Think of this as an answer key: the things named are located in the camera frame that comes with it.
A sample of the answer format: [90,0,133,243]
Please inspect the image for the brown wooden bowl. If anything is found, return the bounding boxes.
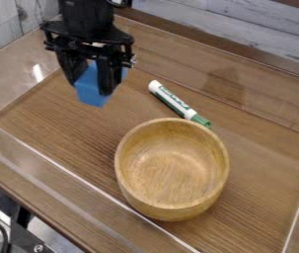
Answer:
[115,118,230,221]

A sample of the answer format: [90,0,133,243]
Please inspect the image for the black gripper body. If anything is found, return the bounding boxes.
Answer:
[42,0,137,68]

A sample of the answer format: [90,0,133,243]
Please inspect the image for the blue rectangular block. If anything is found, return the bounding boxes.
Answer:
[73,60,130,109]

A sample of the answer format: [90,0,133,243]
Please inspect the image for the green white marker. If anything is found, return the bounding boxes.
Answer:
[149,80,213,127]

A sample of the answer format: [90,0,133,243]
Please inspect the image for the clear acrylic tray wall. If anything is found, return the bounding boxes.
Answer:
[0,110,202,253]

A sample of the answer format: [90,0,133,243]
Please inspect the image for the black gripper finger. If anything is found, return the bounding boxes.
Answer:
[97,54,123,96]
[55,50,89,85]

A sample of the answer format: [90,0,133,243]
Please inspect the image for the metal table bracket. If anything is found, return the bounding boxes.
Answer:
[22,231,55,253]

